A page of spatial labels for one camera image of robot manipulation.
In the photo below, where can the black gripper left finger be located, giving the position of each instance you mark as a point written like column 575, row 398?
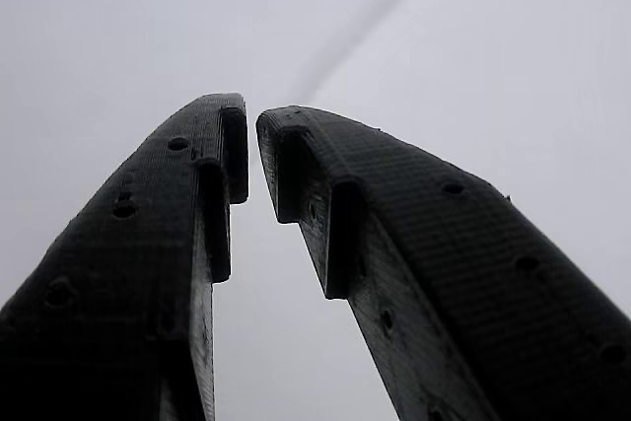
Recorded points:
column 123, row 268

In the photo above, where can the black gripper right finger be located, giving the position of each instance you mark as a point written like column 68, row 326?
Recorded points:
column 468, row 283

